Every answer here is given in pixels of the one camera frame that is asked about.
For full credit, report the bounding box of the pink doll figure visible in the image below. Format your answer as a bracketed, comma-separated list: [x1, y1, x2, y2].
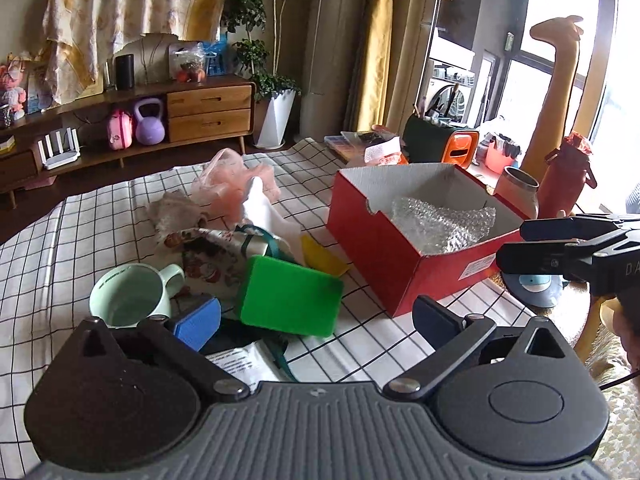
[0, 57, 28, 121]

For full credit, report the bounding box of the blue round toy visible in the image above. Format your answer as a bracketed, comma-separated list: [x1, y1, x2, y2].
[501, 270, 566, 308]

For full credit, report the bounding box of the white paper towel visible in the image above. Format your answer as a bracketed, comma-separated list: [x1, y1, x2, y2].
[242, 177, 291, 241]

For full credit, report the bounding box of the green indoor tree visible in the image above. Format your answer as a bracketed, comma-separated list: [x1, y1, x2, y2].
[220, 0, 313, 101]

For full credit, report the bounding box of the white router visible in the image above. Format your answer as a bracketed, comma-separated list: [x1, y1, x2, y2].
[37, 127, 81, 170]

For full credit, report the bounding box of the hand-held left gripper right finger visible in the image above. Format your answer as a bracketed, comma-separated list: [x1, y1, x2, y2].
[382, 295, 576, 396]

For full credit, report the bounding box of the white steel tumbler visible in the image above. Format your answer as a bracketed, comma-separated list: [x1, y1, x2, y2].
[495, 166, 540, 218]

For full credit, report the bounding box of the black checked white tablecloth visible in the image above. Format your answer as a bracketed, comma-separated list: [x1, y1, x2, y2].
[0, 137, 551, 461]

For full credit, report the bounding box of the clear bag of fruit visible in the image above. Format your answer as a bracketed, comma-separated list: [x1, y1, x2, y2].
[168, 41, 207, 83]

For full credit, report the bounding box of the white wipe packet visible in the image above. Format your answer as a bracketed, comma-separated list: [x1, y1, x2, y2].
[205, 340, 286, 393]

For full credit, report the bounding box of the pink storage bin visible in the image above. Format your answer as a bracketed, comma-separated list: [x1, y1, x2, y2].
[485, 135, 523, 173]

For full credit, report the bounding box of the white planter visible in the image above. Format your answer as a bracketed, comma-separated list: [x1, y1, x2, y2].
[254, 89, 297, 150]

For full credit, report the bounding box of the orange and green tissue box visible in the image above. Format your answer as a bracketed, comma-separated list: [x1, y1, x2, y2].
[402, 112, 481, 170]

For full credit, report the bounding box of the orange and white tissue packet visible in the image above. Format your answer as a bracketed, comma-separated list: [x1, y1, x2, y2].
[362, 139, 410, 167]

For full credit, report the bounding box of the clear bubble wrap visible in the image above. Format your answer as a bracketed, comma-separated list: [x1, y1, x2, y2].
[391, 196, 497, 256]

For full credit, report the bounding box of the purple kettlebell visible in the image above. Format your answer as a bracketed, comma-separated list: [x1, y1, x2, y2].
[132, 97, 166, 146]

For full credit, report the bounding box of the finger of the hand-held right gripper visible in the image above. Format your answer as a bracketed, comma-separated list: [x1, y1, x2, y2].
[496, 241, 601, 281]
[520, 214, 633, 242]

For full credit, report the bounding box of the floral hanging cloth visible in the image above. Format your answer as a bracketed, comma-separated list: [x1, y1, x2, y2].
[37, 0, 236, 103]

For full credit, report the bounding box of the white floor air conditioner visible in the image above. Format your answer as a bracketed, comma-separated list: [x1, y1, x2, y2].
[302, 0, 371, 143]

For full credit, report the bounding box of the red shoe box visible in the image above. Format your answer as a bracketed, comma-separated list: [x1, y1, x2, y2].
[326, 162, 538, 318]

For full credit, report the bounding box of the yellow sponge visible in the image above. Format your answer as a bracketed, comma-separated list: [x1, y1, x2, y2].
[301, 234, 351, 277]

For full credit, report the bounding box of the white washing machine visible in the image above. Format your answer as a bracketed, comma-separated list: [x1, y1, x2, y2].
[422, 57, 476, 126]

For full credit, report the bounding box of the translucent plastic bag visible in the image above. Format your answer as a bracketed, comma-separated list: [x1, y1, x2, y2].
[192, 147, 251, 201]

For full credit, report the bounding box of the tan long-necked plush toy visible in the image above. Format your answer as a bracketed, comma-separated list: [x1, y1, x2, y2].
[520, 15, 586, 181]

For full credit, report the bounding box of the yellow curtain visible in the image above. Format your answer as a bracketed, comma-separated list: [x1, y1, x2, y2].
[352, 0, 406, 133]

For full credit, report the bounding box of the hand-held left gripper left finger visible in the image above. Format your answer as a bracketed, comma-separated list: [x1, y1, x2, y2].
[75, 296, 251, 402]

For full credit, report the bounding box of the red water bottle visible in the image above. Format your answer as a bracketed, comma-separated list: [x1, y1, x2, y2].
[537, 131, 598, 218]

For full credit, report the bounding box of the black cylinder speaker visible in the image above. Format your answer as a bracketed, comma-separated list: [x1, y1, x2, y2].
[116, 53, 136, 90]

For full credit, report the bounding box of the green sponge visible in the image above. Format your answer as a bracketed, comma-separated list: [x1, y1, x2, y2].
[240, 255, 345, 338]

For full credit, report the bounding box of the wooden tv cabinet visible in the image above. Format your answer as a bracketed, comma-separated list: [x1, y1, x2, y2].
[0, 74, 257, 209]

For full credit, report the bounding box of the printed cloth with green trim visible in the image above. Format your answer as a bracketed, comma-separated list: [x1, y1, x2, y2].
[162, 224, 301, 311]

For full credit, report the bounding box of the white fuzzy cloth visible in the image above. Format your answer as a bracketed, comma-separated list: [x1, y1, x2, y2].
[145, 190, 211, 248]

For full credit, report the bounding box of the mint green mug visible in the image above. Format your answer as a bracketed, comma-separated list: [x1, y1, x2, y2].
[89, 262, 186, 330]

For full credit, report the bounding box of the pink toy case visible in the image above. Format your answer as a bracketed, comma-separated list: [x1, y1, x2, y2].
[107, 107, 136, 151]

